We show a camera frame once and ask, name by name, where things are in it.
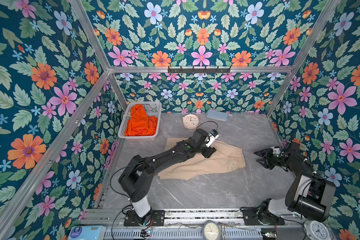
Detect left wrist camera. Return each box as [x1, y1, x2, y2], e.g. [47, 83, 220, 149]
[205, 130, 220, 148]

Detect pink round alarm clock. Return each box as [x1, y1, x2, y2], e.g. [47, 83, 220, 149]
[183, 114, 200, 130]

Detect beige drawstring shorts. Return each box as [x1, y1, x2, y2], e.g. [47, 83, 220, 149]
[158, 140, 246, 180]

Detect black wall hook rail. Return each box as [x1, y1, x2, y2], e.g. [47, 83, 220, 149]
[167, 66, 231, 75]

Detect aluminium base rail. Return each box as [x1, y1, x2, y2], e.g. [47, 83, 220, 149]
[77, 208, 334, 240]

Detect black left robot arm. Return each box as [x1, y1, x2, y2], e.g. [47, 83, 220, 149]
[118, 128, 219, 226]

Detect orange shorts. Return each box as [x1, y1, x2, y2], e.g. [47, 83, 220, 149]
[124, 104, 158, 137]

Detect grey-blue pencil case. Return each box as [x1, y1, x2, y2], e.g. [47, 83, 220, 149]
[206, 109, 229, 122]

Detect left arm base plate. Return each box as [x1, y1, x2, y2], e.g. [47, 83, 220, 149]
[124, 210, 165, 227]

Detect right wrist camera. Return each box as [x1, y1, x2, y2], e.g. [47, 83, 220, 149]
[271, 147, 281, 156]

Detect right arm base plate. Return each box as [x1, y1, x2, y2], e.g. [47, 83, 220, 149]
[240, 208, 285, 226]

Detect white plastic laundry basket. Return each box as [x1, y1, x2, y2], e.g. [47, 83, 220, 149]
[118, 102, 162, 141]

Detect blue tissue pack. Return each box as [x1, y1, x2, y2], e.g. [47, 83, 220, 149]
[68, 226, 107, 240]

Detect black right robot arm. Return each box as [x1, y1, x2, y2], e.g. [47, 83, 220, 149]
[254, 142, 336, 225]

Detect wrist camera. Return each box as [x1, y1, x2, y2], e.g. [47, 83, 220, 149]
[271, 147, 281, 156]
[205, 130, 220, 148]

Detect beige round front clock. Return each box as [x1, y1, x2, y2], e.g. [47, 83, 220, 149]
[202, 220, 221, 240]

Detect white round corner clock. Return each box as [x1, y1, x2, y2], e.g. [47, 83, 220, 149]
[304, 221, 332, 240]

